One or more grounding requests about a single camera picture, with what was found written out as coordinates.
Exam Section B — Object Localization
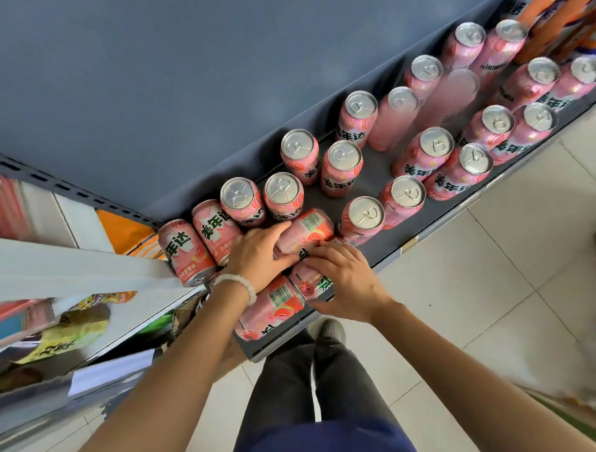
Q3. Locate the group of orange cans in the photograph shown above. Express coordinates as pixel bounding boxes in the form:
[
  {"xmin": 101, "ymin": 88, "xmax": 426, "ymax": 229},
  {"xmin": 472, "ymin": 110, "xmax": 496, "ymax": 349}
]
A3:
[{"xmin": 505, "ymin": 0, "xmax": 596, "ymax": 66}]

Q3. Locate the person's right forearm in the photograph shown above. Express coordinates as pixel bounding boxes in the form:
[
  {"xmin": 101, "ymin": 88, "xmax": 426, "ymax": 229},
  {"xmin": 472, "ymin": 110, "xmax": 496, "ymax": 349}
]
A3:
[{"xmin": 370, "ymin": 300, "xmax": 596, "ymax": 452}]

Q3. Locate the person's left forearm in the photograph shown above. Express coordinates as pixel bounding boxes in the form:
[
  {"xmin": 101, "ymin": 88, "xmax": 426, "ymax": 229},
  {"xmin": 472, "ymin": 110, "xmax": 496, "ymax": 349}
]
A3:
[{"xmin": 79, "ymin": 284, "xmax": 255, "ymax": 452}]

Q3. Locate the orange packet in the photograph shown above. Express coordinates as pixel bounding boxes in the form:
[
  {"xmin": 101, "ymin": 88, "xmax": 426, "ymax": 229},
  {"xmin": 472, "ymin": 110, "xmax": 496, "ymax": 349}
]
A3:
[{"xmin": 95, "ymin": 209, "xmax": 168, "ymax": 261}]

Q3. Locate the pile of pink soda cans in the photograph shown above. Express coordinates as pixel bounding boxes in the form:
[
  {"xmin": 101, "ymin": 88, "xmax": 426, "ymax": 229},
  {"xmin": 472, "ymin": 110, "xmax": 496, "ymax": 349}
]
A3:
[{"xmin": 157, "ymin": 56, "xmax": 596, "ymax": 343}]

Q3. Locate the person's right hand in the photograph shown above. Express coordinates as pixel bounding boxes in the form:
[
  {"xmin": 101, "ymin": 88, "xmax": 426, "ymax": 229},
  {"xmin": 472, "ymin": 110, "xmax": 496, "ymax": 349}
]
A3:
[{"xmin": 302, "ymin": 241, "xmax": 394, "ymax": 325}]

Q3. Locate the grey metal shelf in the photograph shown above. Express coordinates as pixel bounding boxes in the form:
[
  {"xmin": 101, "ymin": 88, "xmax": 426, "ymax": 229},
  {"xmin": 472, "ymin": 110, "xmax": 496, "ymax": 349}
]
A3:
[{"xmin": 0, "ymin": 0, "xmax": 596, "ymax": 364}]

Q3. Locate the pink printed soda can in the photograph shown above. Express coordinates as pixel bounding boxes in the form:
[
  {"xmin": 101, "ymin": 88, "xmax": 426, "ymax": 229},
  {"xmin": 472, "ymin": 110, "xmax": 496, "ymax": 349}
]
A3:
[
  {"xmin": 273, "ymin": 208, "xmax": 335, "ymax": 261},
  {"xmin": 320, "ymin": 139, "xmax": 364, "ymax": 198},
  {"xmin": 280, "ymin": 129, "xmax": 321, "ymax": 186},
  {"xmin": 287, "ymin": 260, "xmax": 335, "ymax": 301},
  {"xmin": 415, "ymin": 68, "xmax": 481, "ymax": 131},
  {"xmin": 379, "ymin": 175, "xmax": 427, "ymax": 230},
  {"xmin": 469, "ymin": 19, "xmax": 528, "ymax": 89},
  {"xmin": 368, "ymin": 86, "xmax": 421, "ymax": 152},
  {"xmin": 336, "ymin": 90, "xmax": 379, "ymax": 149},
  {"xmin": 392, "ymin": 126, "xmax": 455, "ymax": 181},
  {"xmin": 403, "ymin": 55, "xmax": 444, "ymax": 101},
  {"xmin": 440, "ymin": 22, "xmax": 487, "ymax": 71},
  {"xmin": 338, "ymin": 196, "xmax": 386, "ymax": 246},
  {"xmin": 423, "ymin": 143, "xmax": 494, "ymax": 202}
]

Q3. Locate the green cardboard box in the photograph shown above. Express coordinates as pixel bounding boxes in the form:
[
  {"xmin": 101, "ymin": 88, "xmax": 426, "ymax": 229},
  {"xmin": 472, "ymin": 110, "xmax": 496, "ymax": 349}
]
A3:
[{"xmin": 526, "ymin": 389, "xmax": 596, "ymax": 441}]

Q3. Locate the person's left hand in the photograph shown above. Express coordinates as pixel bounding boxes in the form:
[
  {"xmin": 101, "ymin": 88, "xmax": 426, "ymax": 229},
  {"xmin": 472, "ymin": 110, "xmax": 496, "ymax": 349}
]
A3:
[{"xmin": 223, "ymin": 221, "xmax": 301, "ymax": 294}]

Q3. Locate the navy blue shirt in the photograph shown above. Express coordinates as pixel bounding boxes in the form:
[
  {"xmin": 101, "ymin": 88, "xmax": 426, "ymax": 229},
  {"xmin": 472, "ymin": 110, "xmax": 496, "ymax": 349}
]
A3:
[{"xmin": 237, "ymin": 417, "xmax": 418, "ymax": 452}]

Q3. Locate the stack of red flat boxes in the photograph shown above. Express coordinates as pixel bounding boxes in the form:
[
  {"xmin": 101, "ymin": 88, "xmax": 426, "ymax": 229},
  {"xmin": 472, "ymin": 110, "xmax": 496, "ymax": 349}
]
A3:
[{"xmin": 0, "ymin": 174, "xmax": 34, "ymax": 241}]

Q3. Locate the grey shoe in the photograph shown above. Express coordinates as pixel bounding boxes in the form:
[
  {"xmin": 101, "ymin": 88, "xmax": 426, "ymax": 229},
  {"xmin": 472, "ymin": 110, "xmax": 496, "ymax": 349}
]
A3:
[{"xmin": 308, "ymin": 318, "xmax": 348, "ymax": 345}]

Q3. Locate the white bead bracelet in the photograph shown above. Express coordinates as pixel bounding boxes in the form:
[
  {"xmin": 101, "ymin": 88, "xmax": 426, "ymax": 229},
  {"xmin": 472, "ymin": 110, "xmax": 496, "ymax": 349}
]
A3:
[{"xmin": 210, "ymin": 273, "xmax": 258, "ymax": 307}]

